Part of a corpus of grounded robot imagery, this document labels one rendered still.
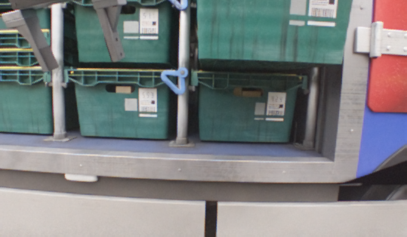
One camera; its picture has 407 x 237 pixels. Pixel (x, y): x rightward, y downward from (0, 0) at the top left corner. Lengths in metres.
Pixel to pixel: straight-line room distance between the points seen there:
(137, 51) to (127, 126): 0.27
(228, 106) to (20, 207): 0.75
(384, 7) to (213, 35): 0.50
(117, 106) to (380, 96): 0.83
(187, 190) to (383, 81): 0.64
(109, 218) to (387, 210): 0.86
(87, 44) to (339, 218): 1.01
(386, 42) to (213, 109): 0.54
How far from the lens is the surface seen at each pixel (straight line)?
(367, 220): 0.85
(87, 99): 0.83
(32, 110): 0.98
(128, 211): 0.70
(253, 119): 0.75
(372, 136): 0.75
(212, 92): 0.71
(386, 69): 0.74
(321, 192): 0.74
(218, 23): 0.47
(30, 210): 0.87
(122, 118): 0.79
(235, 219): 0.68
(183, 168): 0.60
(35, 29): 0.44
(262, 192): 0.67
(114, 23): 0.36
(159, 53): 0.75
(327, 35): 0.54
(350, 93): 0.68
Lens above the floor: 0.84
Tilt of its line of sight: 6 degrees down
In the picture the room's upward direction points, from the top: 2 degrees clockwise
